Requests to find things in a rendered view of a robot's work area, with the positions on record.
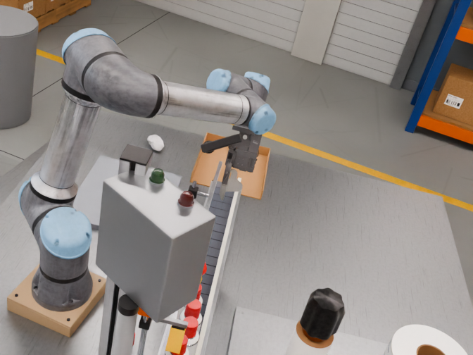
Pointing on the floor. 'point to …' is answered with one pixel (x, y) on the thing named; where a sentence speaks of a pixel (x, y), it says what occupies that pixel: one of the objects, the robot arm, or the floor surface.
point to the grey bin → (16, 65)
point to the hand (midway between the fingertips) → (220, 195)
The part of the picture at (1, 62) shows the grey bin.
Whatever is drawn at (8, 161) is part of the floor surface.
